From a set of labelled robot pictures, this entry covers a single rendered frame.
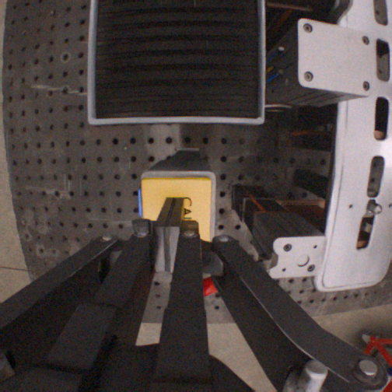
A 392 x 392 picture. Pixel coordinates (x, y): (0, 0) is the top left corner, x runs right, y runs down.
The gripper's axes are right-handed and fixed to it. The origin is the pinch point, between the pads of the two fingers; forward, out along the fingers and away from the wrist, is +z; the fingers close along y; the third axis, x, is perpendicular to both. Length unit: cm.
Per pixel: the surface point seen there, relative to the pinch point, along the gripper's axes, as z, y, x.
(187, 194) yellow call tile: 3.5, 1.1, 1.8
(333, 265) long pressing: 19.0, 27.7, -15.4
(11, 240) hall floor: 119, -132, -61
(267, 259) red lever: 11.6, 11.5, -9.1
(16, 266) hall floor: 119, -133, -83
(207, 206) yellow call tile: 3.5, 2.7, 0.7
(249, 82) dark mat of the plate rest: 2.9, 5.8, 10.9
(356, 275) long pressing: 19.0, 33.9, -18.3
